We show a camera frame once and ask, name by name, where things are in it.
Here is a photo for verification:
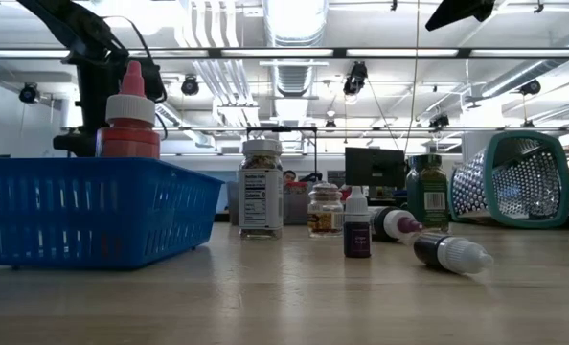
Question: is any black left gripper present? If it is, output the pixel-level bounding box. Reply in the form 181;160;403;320
52;52;112;159

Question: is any red icing bottle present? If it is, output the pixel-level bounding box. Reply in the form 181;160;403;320
99;59;162;160

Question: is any green-lidded spice jar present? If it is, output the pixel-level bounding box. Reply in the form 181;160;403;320
405;153;451;232

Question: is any white-lidded glass spice jar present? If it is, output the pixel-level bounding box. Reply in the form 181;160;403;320
238;138;285;241

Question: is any blue plastic basket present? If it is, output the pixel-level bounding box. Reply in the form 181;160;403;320
0;155;224;270

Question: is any black monitor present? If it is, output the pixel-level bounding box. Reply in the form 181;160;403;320
344;147;407;190

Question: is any teal-framed metal box grater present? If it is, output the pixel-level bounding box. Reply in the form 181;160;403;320
447;129;569;230

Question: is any black background rack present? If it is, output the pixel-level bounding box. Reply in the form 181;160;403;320
61;125;569;159

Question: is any purple icing bottle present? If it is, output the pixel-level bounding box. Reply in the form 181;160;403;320
369;205;425;242

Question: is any small glass sprinkles jar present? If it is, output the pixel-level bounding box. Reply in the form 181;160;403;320
307;181;346;239

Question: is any small black food colouring bottle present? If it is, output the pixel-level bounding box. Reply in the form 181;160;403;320
412;231;496;276

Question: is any small purple food colouring bottle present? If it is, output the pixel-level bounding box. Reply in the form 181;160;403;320
343;185;374;260

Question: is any black overhead frame bar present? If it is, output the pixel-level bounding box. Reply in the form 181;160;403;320
0;46;569;60

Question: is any silver ventilation duct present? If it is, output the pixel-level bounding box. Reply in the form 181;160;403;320
262;0;330;127

